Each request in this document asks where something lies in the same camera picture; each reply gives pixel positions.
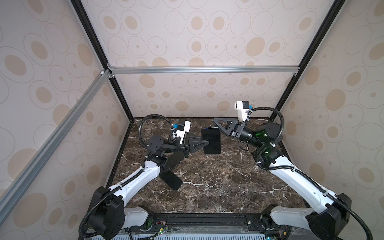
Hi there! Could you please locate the blue phone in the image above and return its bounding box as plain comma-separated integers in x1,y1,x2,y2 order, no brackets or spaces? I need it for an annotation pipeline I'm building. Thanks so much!
201,127,222,155

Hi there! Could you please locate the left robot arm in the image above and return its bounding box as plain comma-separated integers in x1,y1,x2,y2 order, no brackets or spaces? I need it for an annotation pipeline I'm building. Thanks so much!
79,135,209,240

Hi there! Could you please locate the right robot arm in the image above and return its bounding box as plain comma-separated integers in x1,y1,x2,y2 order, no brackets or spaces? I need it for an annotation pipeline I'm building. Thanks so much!
213,118,373,240

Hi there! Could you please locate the black phone upper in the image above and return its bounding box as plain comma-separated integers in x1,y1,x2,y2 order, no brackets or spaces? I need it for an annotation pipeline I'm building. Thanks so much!
165,152,185,169

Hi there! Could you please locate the black phone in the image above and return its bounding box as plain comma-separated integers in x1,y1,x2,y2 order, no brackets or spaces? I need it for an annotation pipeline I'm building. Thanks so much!
159,171,183,191
165,152,185,169

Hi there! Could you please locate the black phone lower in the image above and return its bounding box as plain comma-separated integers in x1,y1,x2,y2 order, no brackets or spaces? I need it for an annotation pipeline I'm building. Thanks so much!
159,171,183,191

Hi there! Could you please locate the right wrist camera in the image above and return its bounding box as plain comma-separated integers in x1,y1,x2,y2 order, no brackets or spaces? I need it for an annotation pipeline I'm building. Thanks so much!
235,101,252,122

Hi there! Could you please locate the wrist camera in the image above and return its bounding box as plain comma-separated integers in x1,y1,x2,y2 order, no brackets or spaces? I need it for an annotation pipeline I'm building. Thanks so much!
171,121,191,144
235,101,252,122

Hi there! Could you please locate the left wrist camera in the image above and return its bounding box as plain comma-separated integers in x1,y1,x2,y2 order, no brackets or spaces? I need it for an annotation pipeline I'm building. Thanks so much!
171,121,191,144

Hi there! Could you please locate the horizontal aluminium rail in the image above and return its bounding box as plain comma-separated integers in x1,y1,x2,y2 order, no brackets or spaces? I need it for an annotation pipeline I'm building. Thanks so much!
111,66,300,75

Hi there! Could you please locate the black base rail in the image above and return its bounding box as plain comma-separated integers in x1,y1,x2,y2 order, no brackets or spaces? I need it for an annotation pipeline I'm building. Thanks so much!
78,212,337,240

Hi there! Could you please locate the right black corner post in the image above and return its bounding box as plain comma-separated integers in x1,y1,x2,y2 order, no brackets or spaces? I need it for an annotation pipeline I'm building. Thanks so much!
275,0,347,111

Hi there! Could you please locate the black corner post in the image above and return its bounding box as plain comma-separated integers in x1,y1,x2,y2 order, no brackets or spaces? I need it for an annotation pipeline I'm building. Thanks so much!
275,0,347,111
70,0,134,122

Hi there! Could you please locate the left aluminium rail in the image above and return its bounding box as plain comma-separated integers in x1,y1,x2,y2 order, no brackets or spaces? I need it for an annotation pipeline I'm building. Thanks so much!
1,69,111,225

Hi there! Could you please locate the left black corner post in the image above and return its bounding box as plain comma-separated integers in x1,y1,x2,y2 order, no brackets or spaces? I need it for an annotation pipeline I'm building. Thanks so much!
70,0,134,122

